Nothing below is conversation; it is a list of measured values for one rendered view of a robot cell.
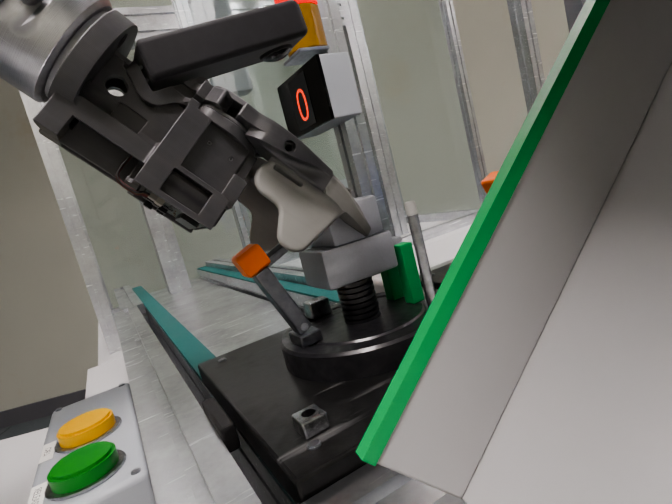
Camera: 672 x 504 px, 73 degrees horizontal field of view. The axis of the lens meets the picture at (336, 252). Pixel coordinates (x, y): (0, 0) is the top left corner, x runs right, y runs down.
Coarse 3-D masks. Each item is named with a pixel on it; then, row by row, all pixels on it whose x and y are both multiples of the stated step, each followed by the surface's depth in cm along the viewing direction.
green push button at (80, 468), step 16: (80, 448) 30; (96, 448) 30; (112, 448) 30; (64, 464) 29; (80, 464) 28; (96, 464) 28; (112, 464) 29; (48, 480) 28; (64, 480) 27; (80, 480) 27; (96, 480) 28
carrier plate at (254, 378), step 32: (256, 352) 41; (224, 384) 36; (256, 384) 34; (288, 384) 33; (320, 384) 31; (352, 384) 30; (384, 384) 29; (256, 416) 29; (288, 416) 28; (352, 416) 26; (256, 448) 28; (288, 448) 24; (320, 448) 23; (352, 448) 23; (288, 480) 22; (320, 480) 22
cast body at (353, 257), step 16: (368, 208) 34; (336, 224) 33; (320, 240) 35; (336, 240) 33; (352, 240) 34; (368, 240) 34; (384, 240) 35; (400, 240) 38; (304, 256) 35; (320, 256) 33; (336, 256) 33; (352, 256) 34; (368, 256) 34; (384, 256) 35; (304, 272) 36; (320, 272) 34; (336, 272) 33; (352, 272) 34; (368, 272) 34; (320, 288) 35; (336, 288) 33
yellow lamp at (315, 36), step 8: (304, 8) 52; (312, 8) 53; (304, 16) 52; (312, 16) 53; (320, 16) 54; (312, 24) 52; (320, 24) 53; (312, 32) 53; (320, 32) 53; (304, 40) 52; (312, 40) 53; (320, 40) 53; (296, 48) 53
